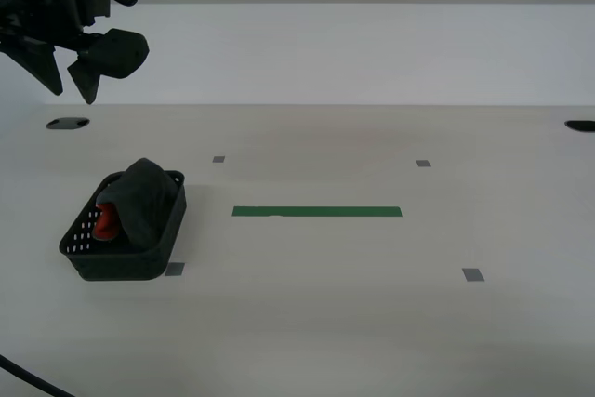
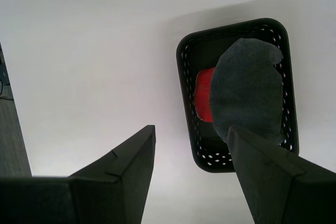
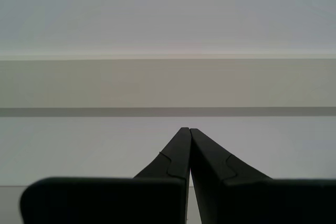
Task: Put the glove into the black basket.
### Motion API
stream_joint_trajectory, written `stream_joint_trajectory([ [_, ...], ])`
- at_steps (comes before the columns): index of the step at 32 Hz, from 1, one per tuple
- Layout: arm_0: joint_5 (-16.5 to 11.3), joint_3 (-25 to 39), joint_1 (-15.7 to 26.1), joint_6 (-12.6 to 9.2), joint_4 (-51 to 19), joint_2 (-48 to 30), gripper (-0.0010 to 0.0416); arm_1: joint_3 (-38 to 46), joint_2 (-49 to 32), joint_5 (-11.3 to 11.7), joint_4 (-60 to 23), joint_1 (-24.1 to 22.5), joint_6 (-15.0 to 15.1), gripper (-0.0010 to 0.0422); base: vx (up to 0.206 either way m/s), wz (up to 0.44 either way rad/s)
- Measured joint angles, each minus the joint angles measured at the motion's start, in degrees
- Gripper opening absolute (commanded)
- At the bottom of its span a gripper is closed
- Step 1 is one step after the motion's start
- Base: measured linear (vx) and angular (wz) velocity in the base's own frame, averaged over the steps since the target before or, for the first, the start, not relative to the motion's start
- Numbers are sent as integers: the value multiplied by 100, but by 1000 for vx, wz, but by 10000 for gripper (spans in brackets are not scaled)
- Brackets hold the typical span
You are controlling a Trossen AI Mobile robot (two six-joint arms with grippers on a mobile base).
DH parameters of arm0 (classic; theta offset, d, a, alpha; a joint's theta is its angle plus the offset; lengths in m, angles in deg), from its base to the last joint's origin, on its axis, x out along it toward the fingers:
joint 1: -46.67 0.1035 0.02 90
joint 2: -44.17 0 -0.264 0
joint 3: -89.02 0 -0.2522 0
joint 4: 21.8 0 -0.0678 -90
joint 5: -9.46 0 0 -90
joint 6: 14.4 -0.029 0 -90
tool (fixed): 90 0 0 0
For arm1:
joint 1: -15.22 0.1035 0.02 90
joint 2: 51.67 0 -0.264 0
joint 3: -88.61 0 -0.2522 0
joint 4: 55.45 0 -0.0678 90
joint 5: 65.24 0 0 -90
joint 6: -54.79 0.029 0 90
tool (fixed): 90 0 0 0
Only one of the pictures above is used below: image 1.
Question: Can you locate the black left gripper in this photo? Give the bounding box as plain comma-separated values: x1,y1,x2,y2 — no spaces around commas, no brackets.
0,0,151,106

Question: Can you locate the black and red work glove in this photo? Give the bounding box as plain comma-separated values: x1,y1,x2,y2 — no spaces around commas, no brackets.
92,157,179,250

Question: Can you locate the black perforated plastic basket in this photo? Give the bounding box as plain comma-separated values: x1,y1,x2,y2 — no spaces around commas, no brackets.
59,170,188,283

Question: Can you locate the green tape strip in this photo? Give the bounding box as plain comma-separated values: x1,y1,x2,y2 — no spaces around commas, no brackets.
231,205,403,218

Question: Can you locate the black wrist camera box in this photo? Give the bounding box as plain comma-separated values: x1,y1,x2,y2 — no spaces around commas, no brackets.
76,0,113,29

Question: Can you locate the black oval cable grommet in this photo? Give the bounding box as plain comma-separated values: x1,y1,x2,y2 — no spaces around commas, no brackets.
563,119,595,134
46,116,91,131

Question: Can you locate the thick black floor cable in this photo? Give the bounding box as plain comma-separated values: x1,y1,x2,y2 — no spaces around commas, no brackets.
0,352,76,397

